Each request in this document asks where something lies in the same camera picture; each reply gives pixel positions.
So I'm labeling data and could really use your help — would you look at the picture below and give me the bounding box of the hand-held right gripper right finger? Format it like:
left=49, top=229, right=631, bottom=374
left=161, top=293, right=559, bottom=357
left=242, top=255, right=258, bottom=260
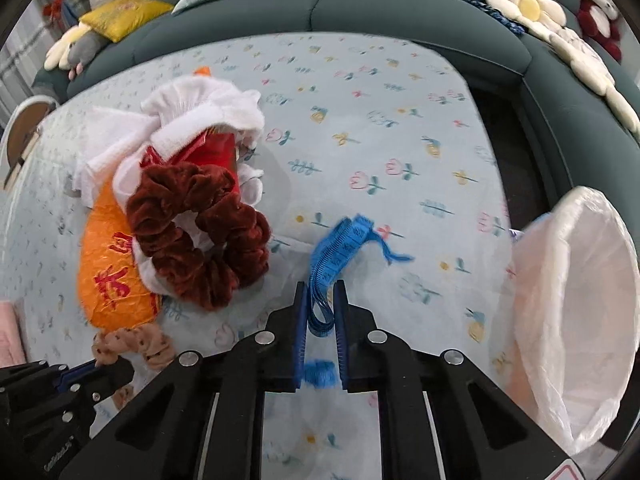
left=334, top=280, right=581, bottom=480

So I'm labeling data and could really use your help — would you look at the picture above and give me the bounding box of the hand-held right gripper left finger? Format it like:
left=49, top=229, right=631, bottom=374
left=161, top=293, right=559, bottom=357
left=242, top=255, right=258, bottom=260
left=60, top=281, right=308, bottom=480

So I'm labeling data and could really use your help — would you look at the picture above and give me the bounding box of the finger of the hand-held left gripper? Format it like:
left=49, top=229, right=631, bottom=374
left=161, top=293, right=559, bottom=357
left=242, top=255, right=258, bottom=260
left=54, top=357, right=137, bottom=413

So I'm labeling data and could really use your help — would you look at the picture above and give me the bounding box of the tan spotted scrunchie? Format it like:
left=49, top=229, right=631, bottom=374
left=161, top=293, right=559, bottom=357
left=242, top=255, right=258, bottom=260
left=91, top=322, right=176, bottom=411

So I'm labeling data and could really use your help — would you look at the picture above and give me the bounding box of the blue measuring tape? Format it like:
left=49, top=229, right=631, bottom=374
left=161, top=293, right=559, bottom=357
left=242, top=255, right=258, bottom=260
left=300, top=215, right=416, bottom=390

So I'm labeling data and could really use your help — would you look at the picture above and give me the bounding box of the dark red velvet scrunchie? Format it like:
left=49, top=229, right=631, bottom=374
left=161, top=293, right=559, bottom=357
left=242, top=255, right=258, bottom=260
left=126, top=162, right=272, bottom=311

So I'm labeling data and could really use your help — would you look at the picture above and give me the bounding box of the red packet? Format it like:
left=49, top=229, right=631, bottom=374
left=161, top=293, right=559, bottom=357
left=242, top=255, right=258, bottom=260
left=140, top=127, right=241, bottom=181

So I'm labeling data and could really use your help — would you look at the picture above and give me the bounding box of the bin with white plastic liner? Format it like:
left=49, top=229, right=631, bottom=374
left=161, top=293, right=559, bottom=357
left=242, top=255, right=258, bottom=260
left=502, top=186, right=640, bottom=456

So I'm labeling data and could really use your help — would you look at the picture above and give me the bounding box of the white towel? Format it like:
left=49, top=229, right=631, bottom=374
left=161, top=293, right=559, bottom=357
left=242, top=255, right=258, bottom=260
left=75, top=74, right=266, bottom=211

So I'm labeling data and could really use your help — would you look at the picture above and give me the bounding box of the floral pale blue tablecloth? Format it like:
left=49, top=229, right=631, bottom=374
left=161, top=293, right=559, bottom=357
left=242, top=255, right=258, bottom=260
left=0, top=32, right=521, bottom=480

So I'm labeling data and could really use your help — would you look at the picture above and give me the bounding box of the wooden chair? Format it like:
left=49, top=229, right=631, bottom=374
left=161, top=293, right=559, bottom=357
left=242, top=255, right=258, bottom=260
left=0, top=99, right=58, bottom=191

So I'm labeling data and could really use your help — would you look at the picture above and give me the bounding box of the grey plush toy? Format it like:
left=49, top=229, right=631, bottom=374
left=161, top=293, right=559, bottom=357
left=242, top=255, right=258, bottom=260
left=44, top=24, right=101, bottom=78

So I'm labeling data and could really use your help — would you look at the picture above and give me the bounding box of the teal sofa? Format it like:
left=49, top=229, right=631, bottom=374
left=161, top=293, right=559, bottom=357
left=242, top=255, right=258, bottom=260
left=32, top=0, right=640, bottom=201

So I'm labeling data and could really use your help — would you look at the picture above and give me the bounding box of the blue braided cloth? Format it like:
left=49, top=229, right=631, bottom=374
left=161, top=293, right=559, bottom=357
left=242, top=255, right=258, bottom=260
left=467, top=0, right=526, bottom=36

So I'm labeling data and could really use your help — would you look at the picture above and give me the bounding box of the yellow cushion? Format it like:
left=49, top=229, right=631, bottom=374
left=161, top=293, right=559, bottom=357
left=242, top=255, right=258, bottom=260
left=79, top=0, right=175, bottom=43

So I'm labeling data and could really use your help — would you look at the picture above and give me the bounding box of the red teddy bear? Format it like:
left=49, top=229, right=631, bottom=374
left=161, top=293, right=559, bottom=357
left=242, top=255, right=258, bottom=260
left=571, top=0, right=623, bottom=63

